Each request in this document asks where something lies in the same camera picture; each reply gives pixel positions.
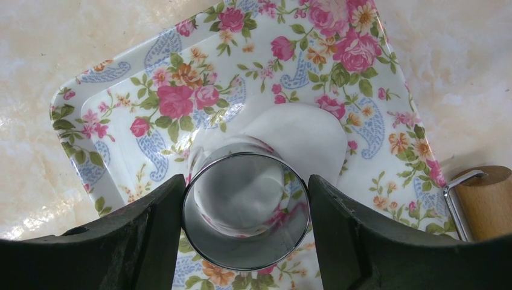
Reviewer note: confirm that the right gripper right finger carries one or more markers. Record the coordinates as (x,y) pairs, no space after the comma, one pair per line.
(359,248)

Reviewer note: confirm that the wooden dough roller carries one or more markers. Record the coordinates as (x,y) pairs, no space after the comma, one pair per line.
(479,201)

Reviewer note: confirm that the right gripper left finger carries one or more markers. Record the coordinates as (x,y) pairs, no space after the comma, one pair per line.
(134,247)

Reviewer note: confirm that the white dough ball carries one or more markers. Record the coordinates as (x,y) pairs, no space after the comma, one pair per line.
(311,140)

